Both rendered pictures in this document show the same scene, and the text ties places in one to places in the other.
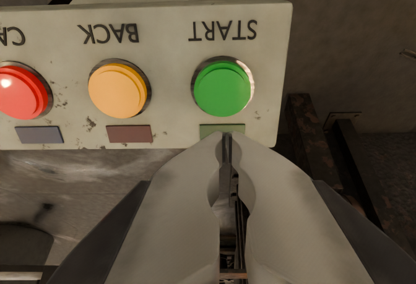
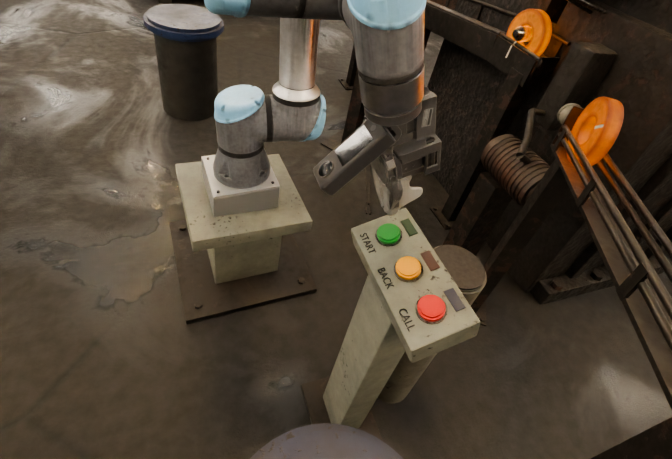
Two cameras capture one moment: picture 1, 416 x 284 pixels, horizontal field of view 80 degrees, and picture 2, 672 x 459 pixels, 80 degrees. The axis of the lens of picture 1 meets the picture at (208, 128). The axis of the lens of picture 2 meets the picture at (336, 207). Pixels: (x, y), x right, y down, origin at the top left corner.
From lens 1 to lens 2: 55 cm
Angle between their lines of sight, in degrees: 47
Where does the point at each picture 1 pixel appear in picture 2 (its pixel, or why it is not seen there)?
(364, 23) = not seen: hidden behind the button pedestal
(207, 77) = (384, 238)
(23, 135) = (458, 306)
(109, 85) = (404, 268)
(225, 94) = (388, 230)
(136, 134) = (428, 257)
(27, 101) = (430, 299)
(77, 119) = (434, 283)
